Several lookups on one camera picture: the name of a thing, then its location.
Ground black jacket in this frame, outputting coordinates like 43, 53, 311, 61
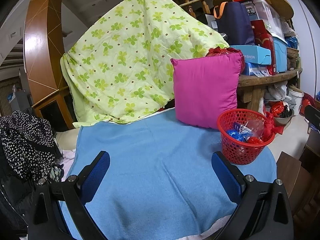
0, 145, 38, 233

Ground wooden cabinet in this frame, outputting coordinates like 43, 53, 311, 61
32, 85, 75, 130

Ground blue and white packet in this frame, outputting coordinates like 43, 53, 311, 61
241, 62, 273, 77

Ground red mesh basket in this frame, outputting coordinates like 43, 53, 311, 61
217, 109, 275, 165

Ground brown wooden stool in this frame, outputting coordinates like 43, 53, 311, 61
276, 151, 320, 220

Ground blue plastic bag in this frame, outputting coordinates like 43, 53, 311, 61
227, 129, 247, 142

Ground white plastic bag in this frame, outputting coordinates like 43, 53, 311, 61
269, 82, 290, 100

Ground rough wooden bench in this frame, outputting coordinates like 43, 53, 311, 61
236, 67, 303, 113

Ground grey cabinet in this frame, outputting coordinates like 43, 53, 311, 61
7, 84, 33, 110

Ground red foil bag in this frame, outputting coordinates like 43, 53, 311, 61
270, 101, 285, 117

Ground red plastic bag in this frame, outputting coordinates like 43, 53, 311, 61
247, 112, 284, 145

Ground light blue cardboard box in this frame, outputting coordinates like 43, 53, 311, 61
229, 45, 272, 66

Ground cream pillow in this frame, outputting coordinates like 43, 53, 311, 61
54, 129, 80, 153

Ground clear plastic storage bin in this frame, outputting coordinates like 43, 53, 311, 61
241, 0, 285, 40

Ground navy bag orange handles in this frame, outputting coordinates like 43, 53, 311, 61
213, 1, 255, 46

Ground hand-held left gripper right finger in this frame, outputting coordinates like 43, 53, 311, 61
211, 151, 294, 240

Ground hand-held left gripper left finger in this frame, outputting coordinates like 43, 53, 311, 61
27, 151, 111, 240

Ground shiny red bag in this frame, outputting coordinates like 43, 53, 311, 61
206, 46, 245, 75

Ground blue blanket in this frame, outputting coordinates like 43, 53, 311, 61
60, 107, 277, 240

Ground curved wooden arch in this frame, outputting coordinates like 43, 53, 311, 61
24, 0, 66, 98

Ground round wooden tabletop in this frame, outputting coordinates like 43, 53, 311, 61
212, 0, 294, 20

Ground pink pillow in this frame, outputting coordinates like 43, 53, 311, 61
170, 52, 245, 130

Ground white bucket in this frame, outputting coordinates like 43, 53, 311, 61
287, 89, 304, 117

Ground blue plastic storage bin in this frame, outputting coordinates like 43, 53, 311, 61
271, 36, 288, 73

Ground metal bowl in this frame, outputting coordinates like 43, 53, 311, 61
272, 109, 295, 127

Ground green clover quilt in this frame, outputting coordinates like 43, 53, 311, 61
60, 0, 230, 127

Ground red gift box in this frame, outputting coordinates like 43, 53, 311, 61
251, 19, 277, 75

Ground black white spotted cloth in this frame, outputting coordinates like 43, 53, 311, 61
0, 110, 62, 182

